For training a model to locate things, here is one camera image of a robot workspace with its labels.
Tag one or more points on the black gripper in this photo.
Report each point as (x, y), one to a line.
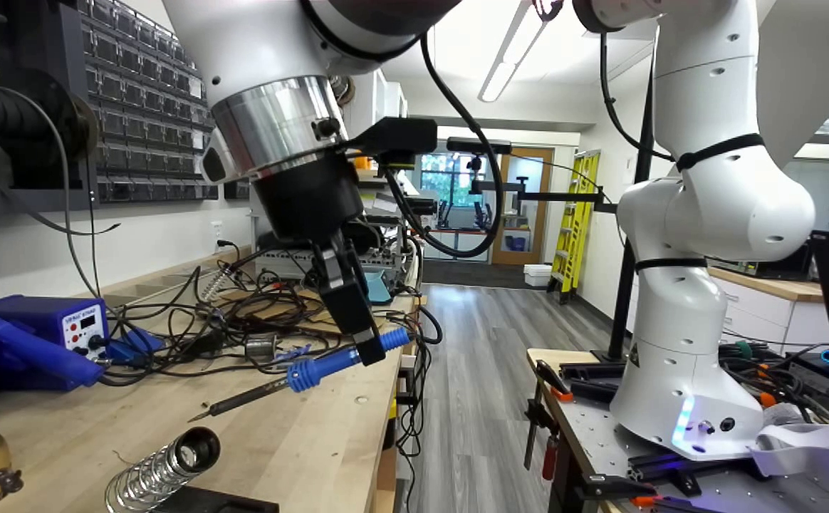
(312, 203)

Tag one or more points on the blue spot welding pen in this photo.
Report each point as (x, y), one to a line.
(305, 374)

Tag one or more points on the silver coil pen holder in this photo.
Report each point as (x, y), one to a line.
(156, 478)

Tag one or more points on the yellow folded ladder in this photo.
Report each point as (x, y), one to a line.
(575, 223)

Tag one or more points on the blue soldering station front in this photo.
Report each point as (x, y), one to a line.
(52, 344)

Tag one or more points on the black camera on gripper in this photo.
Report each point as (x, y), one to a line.
(393, 139)

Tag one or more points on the black wall parts organizer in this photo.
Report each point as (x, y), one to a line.
(137, 85)

